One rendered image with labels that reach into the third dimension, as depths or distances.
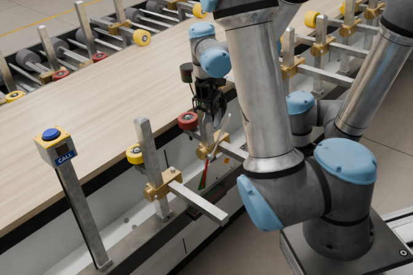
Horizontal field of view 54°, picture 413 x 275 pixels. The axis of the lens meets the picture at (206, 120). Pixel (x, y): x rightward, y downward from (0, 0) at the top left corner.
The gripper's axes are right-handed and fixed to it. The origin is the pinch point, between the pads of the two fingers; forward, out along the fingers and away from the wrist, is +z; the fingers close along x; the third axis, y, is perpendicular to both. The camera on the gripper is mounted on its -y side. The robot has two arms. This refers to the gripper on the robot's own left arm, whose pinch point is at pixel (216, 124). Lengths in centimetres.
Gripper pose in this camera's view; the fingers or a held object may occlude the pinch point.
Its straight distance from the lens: 134.8
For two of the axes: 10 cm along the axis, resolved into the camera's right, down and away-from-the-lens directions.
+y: -4.1, 5.6, -7.2
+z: 1.1, 8.2, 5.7
